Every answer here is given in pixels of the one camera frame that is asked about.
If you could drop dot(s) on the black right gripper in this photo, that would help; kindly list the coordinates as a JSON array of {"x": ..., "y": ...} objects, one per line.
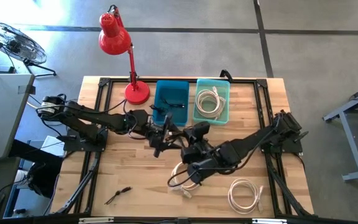
[{"x": 207, "y": 155}]

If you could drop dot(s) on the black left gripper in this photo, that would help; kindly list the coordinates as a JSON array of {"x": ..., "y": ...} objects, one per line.
[{"x": 159, "y": 137}]

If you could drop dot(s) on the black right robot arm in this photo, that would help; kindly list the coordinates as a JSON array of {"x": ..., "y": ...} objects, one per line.
[{"x": 247, "y": 143}]

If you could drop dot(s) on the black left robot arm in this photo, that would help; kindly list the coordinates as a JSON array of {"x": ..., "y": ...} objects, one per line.
[{"x": 98, "y": 118}]

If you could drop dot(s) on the blue plastic bin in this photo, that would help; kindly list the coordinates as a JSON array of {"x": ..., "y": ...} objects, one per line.
[{"x": 179, "y": 116}]

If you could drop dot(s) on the teal plastic bin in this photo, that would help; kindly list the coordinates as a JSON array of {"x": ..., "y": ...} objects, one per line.
[{"x": 197, "y": 84}]

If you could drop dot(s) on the black clamp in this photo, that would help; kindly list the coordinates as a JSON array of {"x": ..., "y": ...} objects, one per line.
[{"x": 227, "y": 74}]

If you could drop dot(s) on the red desk lamp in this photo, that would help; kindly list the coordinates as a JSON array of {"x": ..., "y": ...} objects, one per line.
[{"x": 113, "y": 37}]

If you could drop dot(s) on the grey metal stand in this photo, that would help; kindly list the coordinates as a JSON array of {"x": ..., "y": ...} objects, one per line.
[{"x": 349, "y": 140}]

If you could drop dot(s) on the grey side table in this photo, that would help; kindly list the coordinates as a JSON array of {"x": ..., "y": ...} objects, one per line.
[{"x": 2, "y": 109}]

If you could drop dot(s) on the black floor fan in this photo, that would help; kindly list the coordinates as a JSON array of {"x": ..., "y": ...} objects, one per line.
[{"x": 14, "y": 42}]

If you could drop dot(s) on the black aluminium table frame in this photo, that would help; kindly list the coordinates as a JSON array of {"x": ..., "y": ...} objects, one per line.
[{"x": 117, "y": 81}]

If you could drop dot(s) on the silver metal bracket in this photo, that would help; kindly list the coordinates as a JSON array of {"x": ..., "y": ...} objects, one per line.
[
  {"x": 95, "y": 220},
  {"x": 269, "y": 221}
]

